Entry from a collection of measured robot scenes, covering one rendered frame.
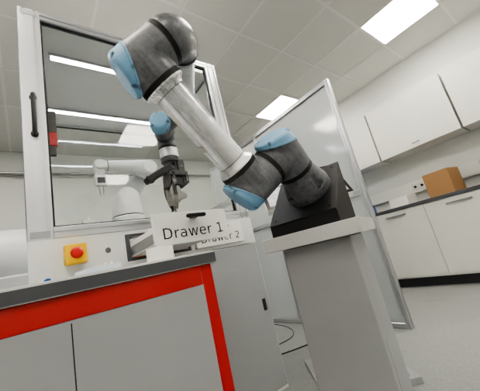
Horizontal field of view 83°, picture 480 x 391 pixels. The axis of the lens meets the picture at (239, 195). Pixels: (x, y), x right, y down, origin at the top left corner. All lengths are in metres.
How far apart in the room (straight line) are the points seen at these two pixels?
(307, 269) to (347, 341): 0.20
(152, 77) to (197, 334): 0.59
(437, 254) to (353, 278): 2.81
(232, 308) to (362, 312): 0.77
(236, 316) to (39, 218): 0.94
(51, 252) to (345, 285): 0.99
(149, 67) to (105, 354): 0.59
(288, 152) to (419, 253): 2.97
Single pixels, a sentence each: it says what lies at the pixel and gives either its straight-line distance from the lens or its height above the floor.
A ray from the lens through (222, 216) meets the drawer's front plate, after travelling 1.05.
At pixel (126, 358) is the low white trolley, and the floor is 0.59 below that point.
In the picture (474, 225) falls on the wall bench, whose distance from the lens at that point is 3.46.
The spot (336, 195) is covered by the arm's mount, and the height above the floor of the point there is 0.84.
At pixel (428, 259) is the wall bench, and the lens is 3.62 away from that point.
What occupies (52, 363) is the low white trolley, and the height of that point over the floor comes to 0.63.
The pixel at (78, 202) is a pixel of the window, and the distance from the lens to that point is 1.28.
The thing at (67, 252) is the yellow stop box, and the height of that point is 0.88.
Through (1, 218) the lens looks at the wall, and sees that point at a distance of 4.54.
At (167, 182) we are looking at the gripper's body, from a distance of 1.12.
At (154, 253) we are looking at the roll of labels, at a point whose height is 0.79.
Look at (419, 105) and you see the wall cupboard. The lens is 4.03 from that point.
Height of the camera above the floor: 0.72
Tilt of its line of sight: 13 degrees up
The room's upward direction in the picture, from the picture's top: 13 degrees counter-clockwise
